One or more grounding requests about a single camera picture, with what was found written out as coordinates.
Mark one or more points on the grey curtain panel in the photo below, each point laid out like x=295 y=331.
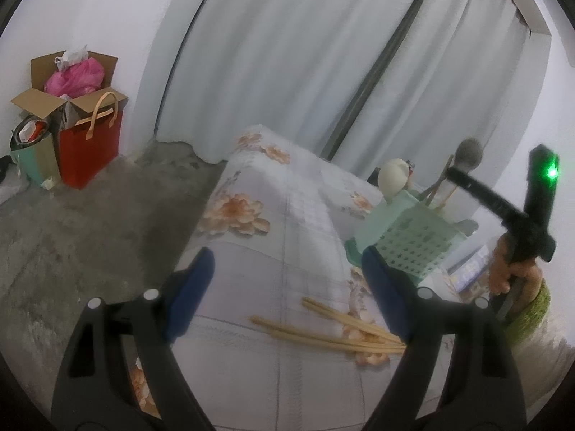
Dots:
x=269 y=54
x=449 y=76

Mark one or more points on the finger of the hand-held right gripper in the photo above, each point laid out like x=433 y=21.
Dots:
x=489 y=197

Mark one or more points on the green plastic utensil basket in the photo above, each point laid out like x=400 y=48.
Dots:
x=413 y=242

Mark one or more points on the person's right hand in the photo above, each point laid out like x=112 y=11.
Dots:
x=498 y=274

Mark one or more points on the cream plastic spoon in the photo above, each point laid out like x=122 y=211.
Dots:
x=393 y=177

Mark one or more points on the tan bamboo chopstick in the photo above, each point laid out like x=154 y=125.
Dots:
x=341 y=316
x=346 y=323
x=433 y=191
x=323 y=343
x=314 y=332

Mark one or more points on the red gift bag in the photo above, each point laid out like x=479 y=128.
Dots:
x=90 y=152

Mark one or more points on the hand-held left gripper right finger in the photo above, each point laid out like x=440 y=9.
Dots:
x=386 y=296

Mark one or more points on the pink plastic bag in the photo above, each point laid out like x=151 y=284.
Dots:
x=76 y=76

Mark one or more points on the brown cardboard box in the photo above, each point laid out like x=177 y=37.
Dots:
x=36 y=98

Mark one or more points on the floral tablecloth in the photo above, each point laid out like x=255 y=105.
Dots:
x=278 y=233

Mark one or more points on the white plastic bag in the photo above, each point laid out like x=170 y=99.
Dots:
x=72 y=56

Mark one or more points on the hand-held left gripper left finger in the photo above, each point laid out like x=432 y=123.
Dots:
x=193 y=287

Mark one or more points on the blue printed box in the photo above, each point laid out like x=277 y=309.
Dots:
x=469 y=269

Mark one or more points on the teal paper bag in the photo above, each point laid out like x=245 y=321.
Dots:
x=36 y=161

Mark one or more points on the metal spoon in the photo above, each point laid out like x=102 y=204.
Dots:
x=469 y=152

